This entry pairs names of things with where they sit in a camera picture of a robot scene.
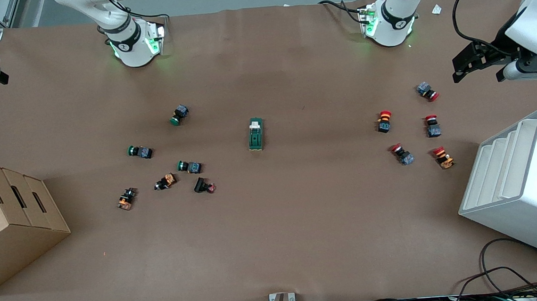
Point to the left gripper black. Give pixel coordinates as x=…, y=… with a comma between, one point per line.
x=497, y=51

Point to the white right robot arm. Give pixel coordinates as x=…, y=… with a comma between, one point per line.
x=131, y=46

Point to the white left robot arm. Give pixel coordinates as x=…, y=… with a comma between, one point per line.
x=394, y=19

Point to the red mushroom button blue block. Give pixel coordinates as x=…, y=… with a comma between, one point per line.
x=426, y=90
x=403, y=155
x=433, y=128

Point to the small white paper scrap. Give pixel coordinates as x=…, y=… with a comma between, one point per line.
x=437, y=9

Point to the red mushroom button orange block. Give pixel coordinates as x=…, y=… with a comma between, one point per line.
x=444, y=158

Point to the red mushroom button black block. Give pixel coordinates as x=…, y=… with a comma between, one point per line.
x=384, y=122

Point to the white stepped plastic rack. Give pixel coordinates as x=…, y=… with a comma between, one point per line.
x=526, y=189

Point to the brown cardboard box with slots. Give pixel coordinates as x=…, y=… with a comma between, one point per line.
x=9, y=225

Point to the green push button blue block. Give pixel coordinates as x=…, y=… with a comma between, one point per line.
x=142, y=152
x=191, y=166
x=180, y=114

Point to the black push button orange block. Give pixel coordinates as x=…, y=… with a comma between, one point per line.
x=126, y=199
x=166, y=181

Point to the black push button red tip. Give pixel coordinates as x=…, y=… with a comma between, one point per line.
x=201, y=185

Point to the brown paper table cover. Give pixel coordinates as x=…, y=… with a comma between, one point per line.
x=274, y=225

